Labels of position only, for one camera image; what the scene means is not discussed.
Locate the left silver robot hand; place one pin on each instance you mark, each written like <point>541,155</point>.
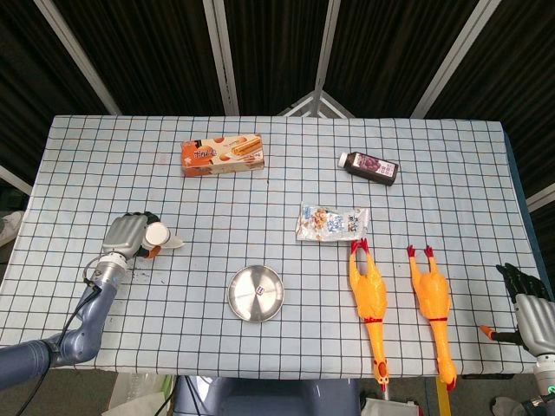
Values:
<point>123,236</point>

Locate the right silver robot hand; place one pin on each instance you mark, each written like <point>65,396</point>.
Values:
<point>535,325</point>

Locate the white paper cup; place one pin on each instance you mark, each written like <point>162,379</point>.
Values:
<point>158,235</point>

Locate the round metal plate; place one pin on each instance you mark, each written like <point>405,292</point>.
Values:
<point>247,303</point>

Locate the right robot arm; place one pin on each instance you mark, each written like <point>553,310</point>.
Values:
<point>545,377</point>

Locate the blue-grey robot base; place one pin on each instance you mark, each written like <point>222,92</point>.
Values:
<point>282,398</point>

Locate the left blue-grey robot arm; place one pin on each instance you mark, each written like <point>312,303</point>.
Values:
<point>93,312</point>

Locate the grey sneaker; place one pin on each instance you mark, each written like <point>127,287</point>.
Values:
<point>8,225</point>
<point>508,408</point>

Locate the yellow rubber chicken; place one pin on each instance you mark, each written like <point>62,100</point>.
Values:
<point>368,290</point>
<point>431,294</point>

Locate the orange biscuit box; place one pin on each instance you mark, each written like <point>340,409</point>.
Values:
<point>223,154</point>

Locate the blue checkered tablecloth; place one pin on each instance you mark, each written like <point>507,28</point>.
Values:
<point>433,208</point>

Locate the clear plastic bag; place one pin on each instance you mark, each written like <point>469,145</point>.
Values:
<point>134,394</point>

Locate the white bag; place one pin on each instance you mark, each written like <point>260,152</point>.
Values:
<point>388,408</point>

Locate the crumpled snack bag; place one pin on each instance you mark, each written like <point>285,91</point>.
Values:
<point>331,223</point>

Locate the dark juice bottle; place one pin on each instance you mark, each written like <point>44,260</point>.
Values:
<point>373,168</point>

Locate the yellow post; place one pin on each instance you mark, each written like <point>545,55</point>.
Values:
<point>443,401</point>

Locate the white aluminium frame beam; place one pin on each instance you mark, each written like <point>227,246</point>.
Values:
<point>222,56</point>
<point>542,197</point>
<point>78,56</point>
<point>325,47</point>
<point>15,180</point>
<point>451,60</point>

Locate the triangular white frame bracket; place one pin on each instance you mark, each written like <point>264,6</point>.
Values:
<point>315,102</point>

